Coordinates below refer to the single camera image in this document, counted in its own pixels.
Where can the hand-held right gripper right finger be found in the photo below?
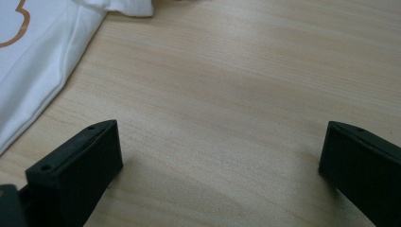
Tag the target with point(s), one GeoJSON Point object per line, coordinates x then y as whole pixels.
{"type": "Point", "coordinates": [365, 170]}

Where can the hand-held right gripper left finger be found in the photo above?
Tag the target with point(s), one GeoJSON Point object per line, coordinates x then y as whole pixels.
{"type": "Point", "coordinates": [75, 170]}

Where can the white printed t-shirt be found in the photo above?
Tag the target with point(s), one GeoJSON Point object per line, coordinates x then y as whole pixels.
{"type": "Point", "coordinates": [38, 63]}

